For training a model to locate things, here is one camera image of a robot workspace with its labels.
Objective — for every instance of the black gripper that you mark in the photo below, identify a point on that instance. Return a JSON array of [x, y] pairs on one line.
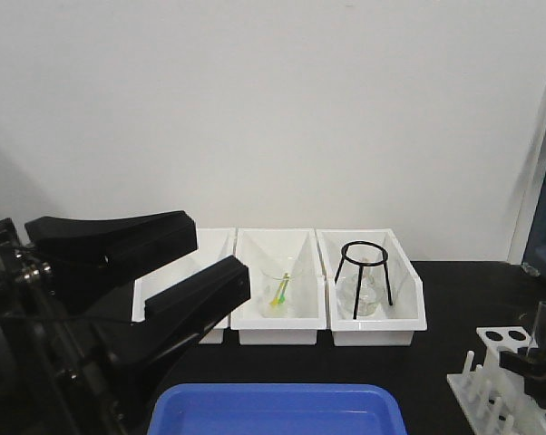
[[47, 384]]

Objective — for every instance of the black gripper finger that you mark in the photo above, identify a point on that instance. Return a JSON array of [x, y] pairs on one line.
[[137, 358], [531, 367]]

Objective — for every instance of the clear glass test tube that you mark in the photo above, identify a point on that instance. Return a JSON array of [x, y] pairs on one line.
[[538, 333]]

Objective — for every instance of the white test tube rack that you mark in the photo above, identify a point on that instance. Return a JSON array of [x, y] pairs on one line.
[[492, 398]]

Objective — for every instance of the blue plastic tray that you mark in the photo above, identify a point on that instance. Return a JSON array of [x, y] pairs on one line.
[[276, 408]]

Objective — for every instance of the left white storage bin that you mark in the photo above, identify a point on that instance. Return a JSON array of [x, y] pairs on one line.
[[194, 272]]

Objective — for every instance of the white storage bin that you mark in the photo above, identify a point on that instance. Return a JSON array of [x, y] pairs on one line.
[[194, 272], [293, 250], [390, 325]]

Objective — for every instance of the glass beaker with droppers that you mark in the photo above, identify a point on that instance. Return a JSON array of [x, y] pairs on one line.
[[275, 301]]

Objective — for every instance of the middle white storage bin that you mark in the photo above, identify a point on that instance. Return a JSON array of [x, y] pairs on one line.
[[293, 250]]

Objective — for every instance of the right white storage bin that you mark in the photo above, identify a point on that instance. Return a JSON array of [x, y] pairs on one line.
[[390, 325]]

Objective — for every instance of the round glass flask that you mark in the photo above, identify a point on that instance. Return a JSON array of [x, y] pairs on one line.
[[360, 294]]

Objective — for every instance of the black metal tripod stand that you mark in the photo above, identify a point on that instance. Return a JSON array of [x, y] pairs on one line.
[[366, 254]]

